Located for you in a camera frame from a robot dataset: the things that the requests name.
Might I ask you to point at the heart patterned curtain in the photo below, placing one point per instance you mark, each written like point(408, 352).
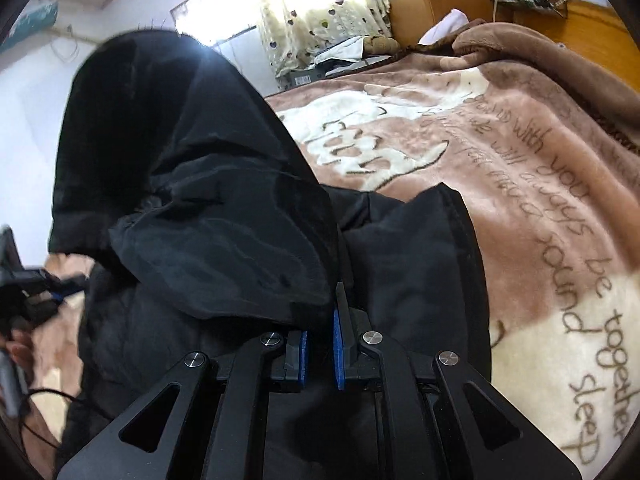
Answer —
point(293, 32)

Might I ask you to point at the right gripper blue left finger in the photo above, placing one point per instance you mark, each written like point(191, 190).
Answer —
point(205, 419)

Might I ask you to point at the brown plush toy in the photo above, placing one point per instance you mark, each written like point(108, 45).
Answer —
point(379, 45)

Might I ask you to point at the wooden headboard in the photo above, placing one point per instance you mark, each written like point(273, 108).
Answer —
point(583, 27)

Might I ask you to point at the wall air conditioner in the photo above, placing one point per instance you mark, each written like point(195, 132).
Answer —
point(37, 16)

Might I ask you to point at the black puffer jacket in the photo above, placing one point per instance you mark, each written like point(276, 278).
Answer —
point(207, 228)

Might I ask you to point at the white pillow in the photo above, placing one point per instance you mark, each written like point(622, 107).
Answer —
point(452, 21)

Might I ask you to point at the brown patterned fleece blanket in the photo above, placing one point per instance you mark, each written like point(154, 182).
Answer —
point(534, 138)

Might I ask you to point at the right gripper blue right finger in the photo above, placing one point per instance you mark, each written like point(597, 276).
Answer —
point(437, 417)

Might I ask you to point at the person left hand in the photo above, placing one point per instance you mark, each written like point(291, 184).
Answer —
point(20, 348)

